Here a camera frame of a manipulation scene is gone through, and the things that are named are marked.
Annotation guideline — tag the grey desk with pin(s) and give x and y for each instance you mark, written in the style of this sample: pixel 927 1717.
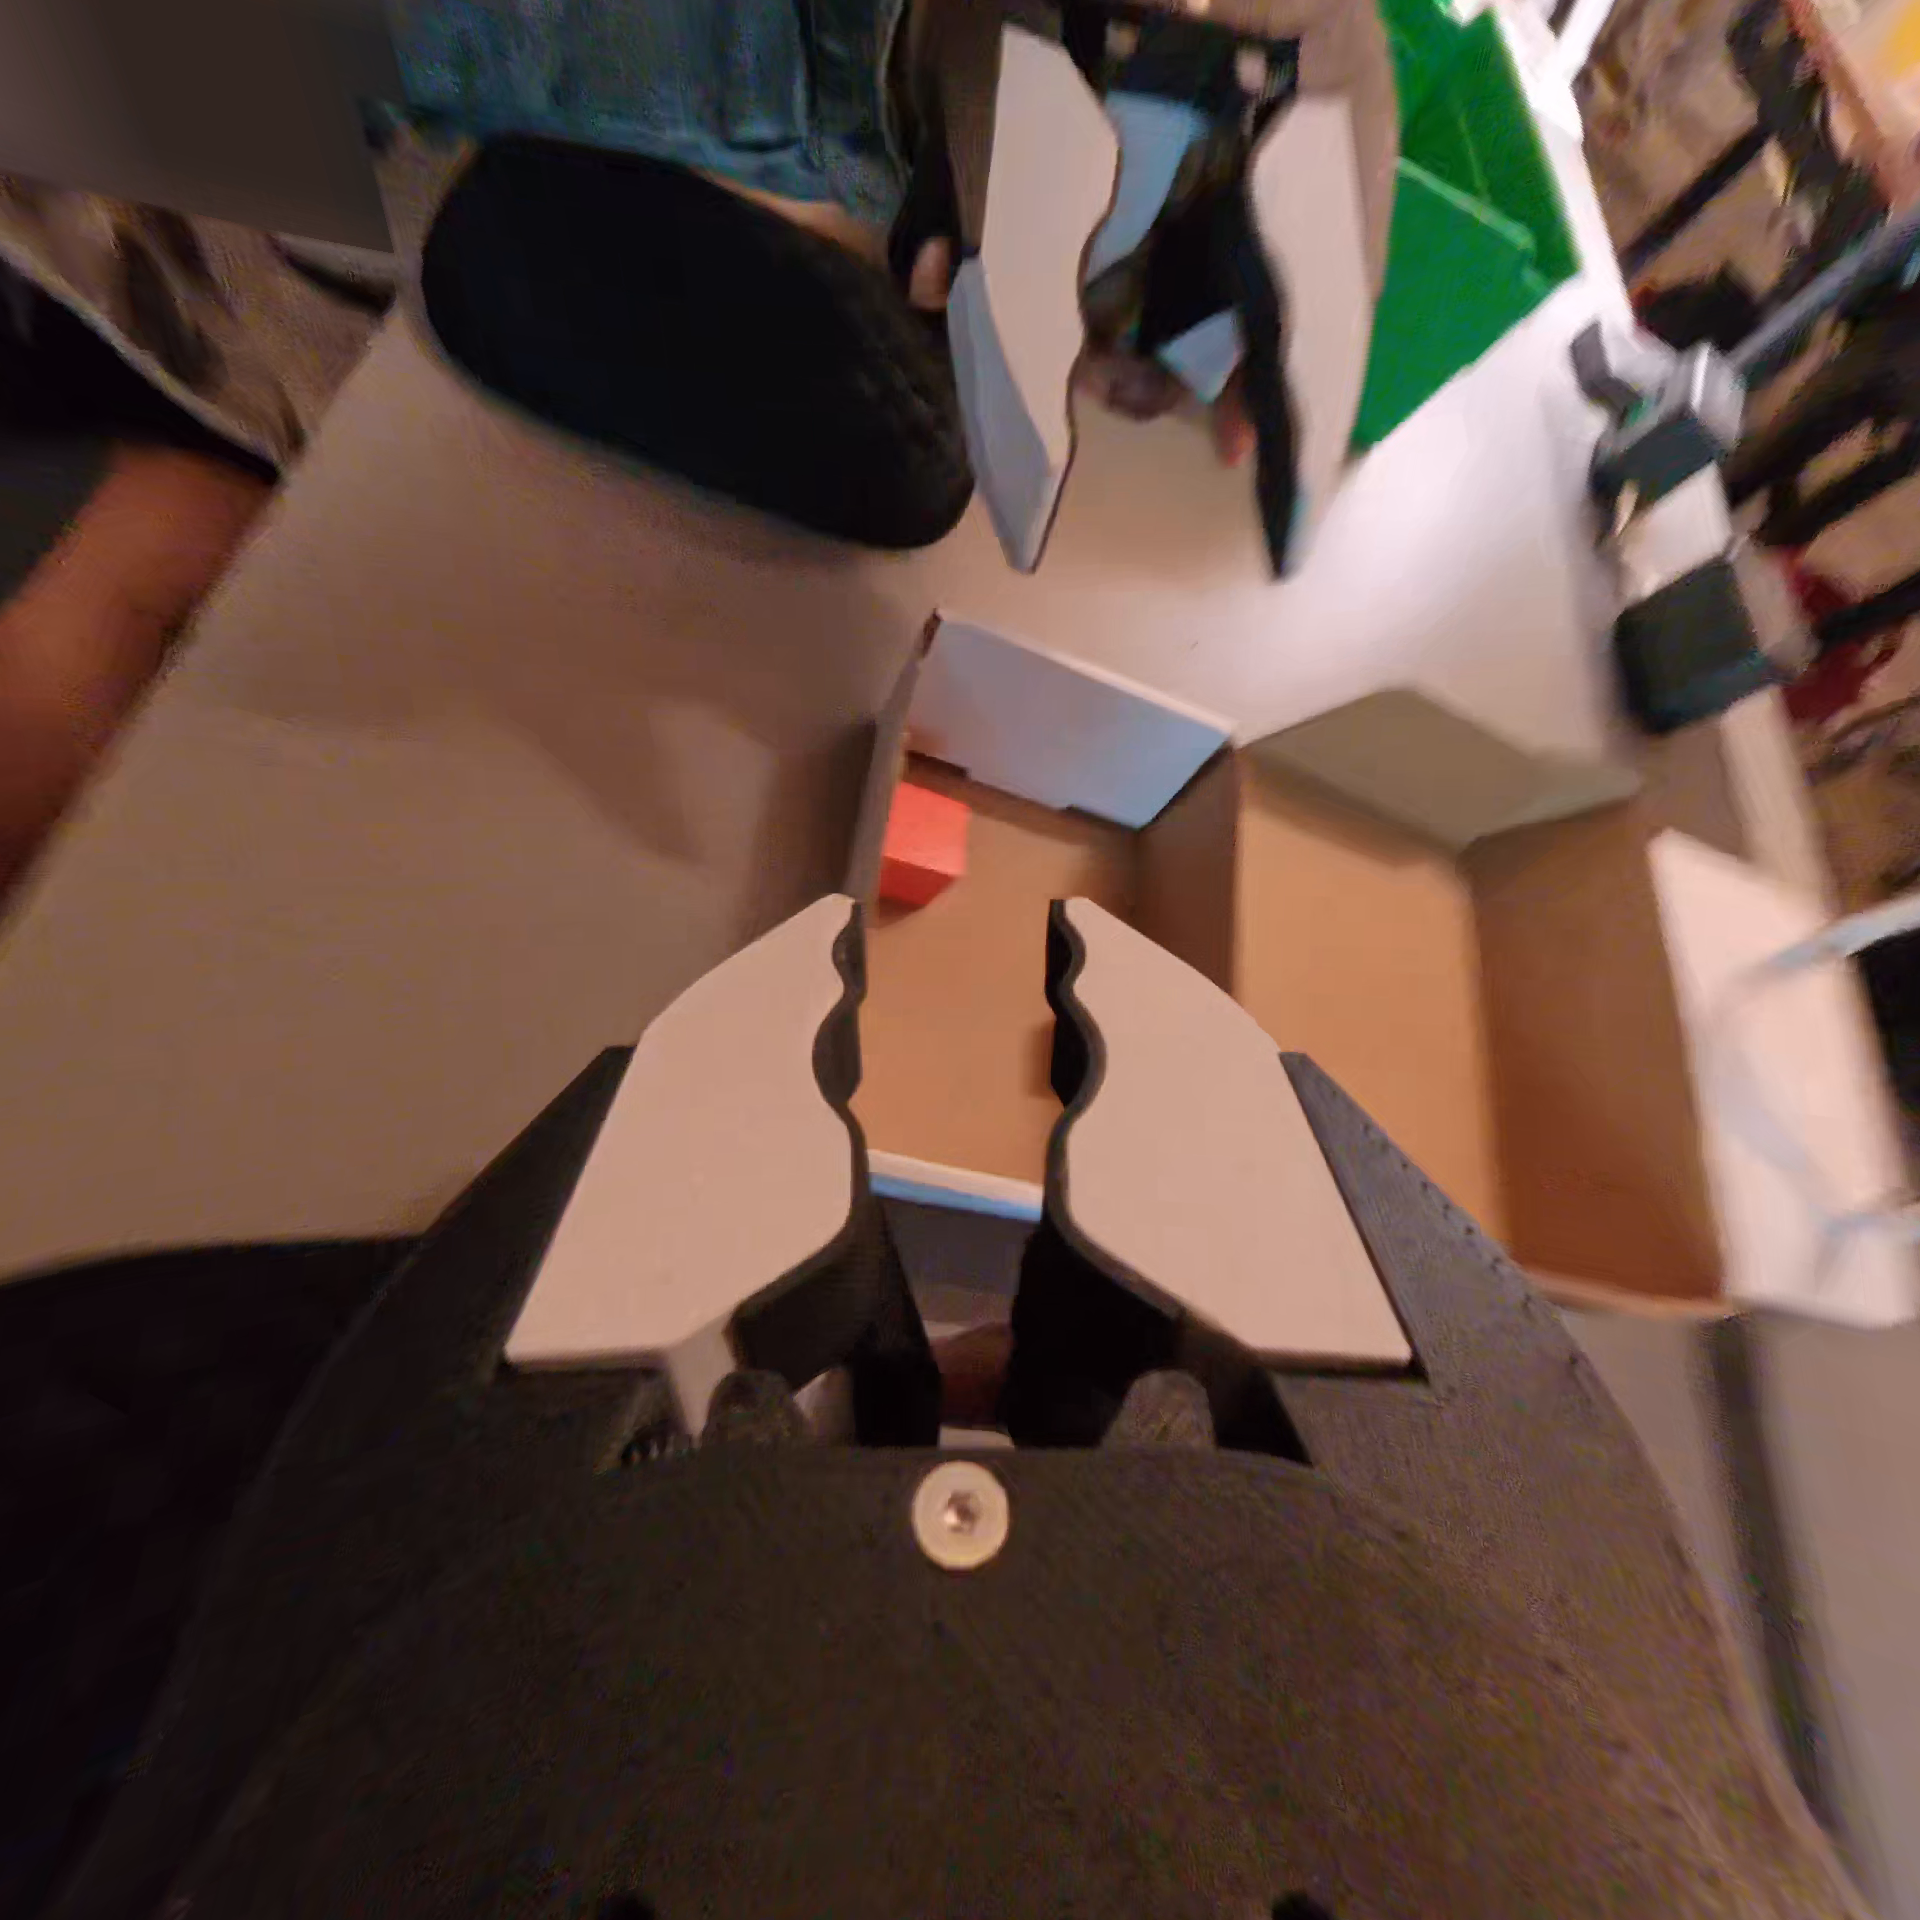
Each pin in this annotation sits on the grey desk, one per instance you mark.
pixel 451 750

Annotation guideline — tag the person's left hand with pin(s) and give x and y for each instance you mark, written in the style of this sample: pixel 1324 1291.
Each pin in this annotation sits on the person's left hand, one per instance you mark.
pixel 1147 386

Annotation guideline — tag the black mesh pad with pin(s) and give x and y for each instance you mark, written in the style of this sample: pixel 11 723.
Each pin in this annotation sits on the black mesh pad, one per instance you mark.
pixel 675 329

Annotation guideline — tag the person's blue jeans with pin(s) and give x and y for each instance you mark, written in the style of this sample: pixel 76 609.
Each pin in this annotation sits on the person's blue jeans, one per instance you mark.
pixel 645 90

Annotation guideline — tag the small red cube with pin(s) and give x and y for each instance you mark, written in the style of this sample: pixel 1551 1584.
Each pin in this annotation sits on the small red cube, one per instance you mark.
pixel 921 839

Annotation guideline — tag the green plastic bin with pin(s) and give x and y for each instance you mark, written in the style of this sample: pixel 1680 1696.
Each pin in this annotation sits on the green plastic bin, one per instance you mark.
pixel 1453 255

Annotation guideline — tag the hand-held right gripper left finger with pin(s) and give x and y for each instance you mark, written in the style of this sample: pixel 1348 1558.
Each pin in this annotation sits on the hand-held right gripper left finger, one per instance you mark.
pixel 705 1184

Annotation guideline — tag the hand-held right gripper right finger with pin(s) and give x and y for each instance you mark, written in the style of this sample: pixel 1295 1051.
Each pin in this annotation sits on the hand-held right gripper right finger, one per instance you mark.
pixel 1201 1201

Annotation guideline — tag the person's right forearm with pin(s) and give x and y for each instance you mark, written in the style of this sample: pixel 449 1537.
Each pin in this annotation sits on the person's right forearm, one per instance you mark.
pixel 105 629

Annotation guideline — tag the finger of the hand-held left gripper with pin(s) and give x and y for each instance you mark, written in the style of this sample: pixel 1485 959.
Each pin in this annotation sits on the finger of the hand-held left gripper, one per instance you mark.
pixel 1329 270
pixel 1027 225

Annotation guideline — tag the person's right hand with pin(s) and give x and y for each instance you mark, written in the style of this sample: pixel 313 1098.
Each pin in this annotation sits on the person's right hand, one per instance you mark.
pixel 973 1373

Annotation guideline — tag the divided cardboard box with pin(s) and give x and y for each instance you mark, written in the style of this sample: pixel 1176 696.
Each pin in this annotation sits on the divided cardboard box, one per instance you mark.
pixel 1348 1019

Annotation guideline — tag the person's dark patterned shirt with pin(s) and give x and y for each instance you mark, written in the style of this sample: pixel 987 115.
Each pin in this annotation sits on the person's dark patterned shirt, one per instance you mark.
pixel 148 346

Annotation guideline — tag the black office chair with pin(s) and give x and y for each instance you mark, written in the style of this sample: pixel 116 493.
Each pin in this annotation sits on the black office chair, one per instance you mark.
pixel 1845 375

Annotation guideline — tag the black desk clamp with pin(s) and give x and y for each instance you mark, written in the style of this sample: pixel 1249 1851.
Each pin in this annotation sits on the black desk clamp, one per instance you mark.
pixel 1657 427
pixel 1704 651

